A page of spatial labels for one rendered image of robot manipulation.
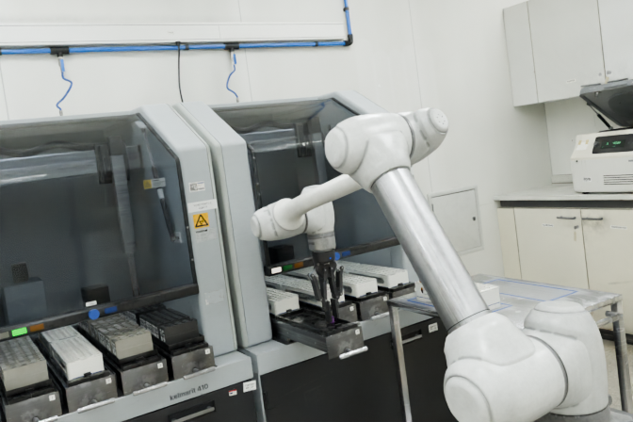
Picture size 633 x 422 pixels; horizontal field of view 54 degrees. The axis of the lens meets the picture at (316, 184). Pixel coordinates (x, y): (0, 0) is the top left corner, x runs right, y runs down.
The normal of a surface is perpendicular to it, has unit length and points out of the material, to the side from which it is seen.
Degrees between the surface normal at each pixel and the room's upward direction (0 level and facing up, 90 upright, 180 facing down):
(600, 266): 90
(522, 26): 90
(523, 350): 53
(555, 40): 90
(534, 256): 90
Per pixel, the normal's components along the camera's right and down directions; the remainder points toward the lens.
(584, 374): 0.50, 0.00
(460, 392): -0.77, 0.29
